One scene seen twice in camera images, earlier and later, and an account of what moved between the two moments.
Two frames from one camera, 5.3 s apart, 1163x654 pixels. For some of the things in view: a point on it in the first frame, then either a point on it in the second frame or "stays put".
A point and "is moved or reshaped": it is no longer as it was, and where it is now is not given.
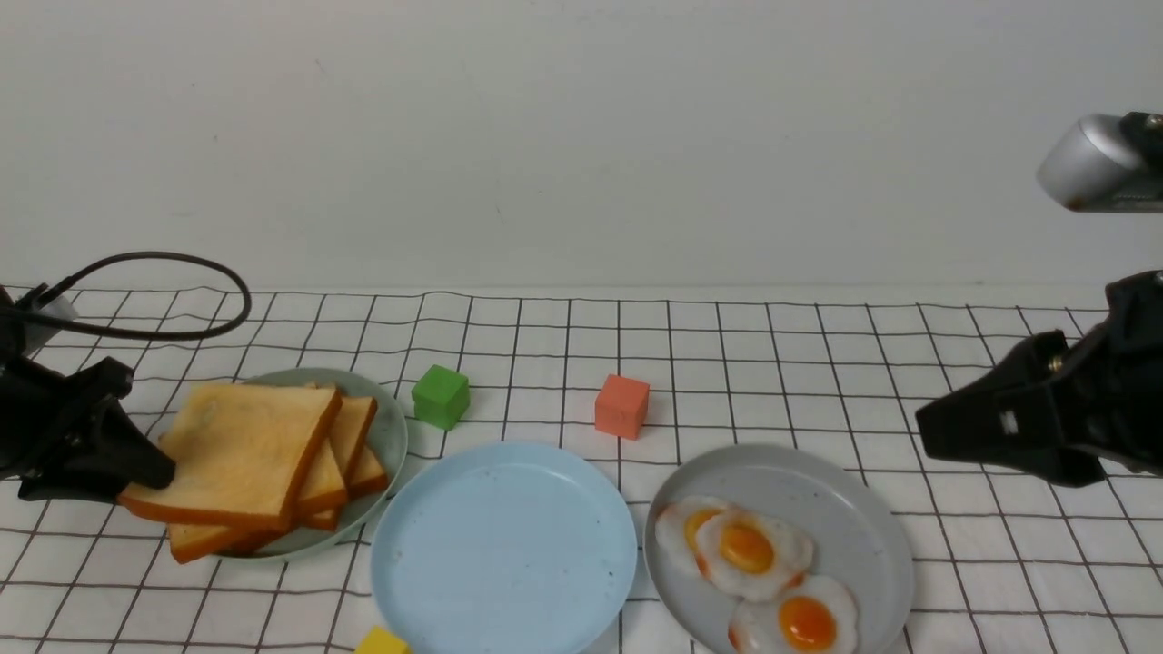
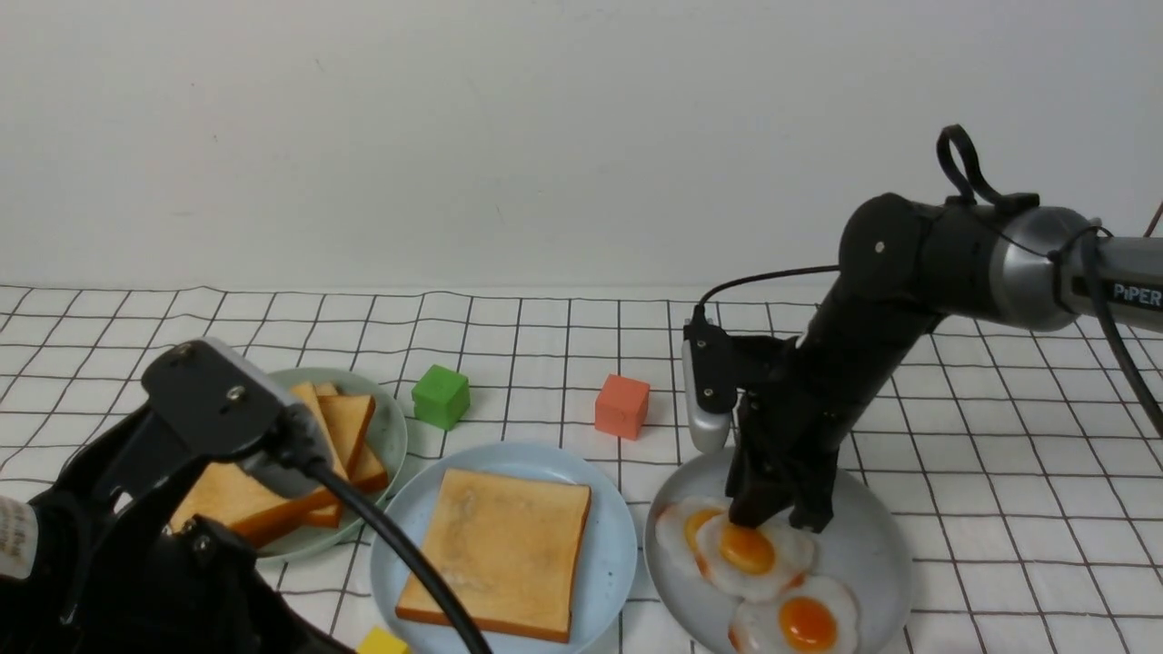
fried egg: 750,556 stays put
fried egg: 675,534 stays put
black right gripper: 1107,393 -> 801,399
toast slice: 243,452 is moved or reshaped
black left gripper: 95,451 -> 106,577
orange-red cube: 621,407 stays put
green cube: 441,397 stays put
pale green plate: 387,440 stays put
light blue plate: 501,548 stays put
